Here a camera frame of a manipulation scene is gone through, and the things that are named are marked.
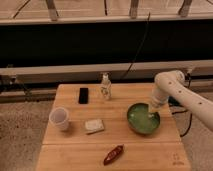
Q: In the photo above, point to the green ceramic bowl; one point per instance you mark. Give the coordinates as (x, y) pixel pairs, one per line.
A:
(141, 120)

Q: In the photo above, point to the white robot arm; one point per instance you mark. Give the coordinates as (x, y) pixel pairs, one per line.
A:
(170, 83)

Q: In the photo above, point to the black smartphone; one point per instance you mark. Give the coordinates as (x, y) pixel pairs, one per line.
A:
(83, 96)

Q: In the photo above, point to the white folded cloth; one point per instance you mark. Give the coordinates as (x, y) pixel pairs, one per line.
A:
(93, 126)

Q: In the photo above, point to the white plastic cup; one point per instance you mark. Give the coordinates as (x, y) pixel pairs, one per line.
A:
(59, 117)

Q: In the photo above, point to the red chili pepper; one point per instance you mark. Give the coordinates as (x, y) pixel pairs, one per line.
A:
(113, 155)

